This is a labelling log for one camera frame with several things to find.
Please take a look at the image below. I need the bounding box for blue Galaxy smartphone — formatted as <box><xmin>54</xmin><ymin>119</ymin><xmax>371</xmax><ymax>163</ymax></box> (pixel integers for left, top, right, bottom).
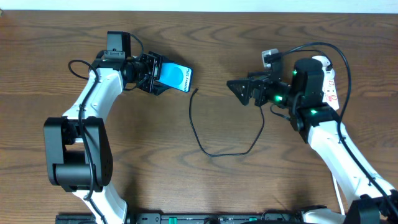
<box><xmin>158</xmin><ymin>62</ymin><xmax>193</xmax><ymax>93</ymax></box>

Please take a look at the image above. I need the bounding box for black charger cable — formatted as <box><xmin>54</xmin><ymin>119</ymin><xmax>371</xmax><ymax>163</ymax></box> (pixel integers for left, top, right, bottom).
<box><xmin>188</xmin><ymin>49</ymin><xmax>333</xmax><ymax>157</ymax></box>

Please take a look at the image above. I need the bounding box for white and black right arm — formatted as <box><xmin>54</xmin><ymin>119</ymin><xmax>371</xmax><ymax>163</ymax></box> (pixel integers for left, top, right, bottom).
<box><xmin>227</xmin><ymin>57</ymin><xmax>397</xmax><ymax>223</ymax></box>

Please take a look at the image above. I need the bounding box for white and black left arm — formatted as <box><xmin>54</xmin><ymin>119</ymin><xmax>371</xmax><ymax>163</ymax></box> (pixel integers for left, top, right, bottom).
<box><xmin>44</xmin><ymin>50</ymin><xmax>175</xmax><ymax>223</ymax></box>

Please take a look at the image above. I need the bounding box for white charger plug adapter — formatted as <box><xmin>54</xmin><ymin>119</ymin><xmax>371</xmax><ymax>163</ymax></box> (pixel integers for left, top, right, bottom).
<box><xmin>323</xmin><ymin>67</ymin><xmax>335</xmax><ymax>83</ymax></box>

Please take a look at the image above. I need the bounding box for white power strip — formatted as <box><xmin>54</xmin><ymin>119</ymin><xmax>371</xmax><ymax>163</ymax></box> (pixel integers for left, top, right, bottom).
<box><xmin>312</xmin><ymin>55</ymin><xmax>340</xmax><ymax>111</ymax></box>

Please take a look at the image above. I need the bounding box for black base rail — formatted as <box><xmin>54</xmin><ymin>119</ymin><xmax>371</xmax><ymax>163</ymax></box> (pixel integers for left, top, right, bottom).
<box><xmin>55</xmin><ymin>212</ymin><xmax>302</xmax><ymax>224</ymax></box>

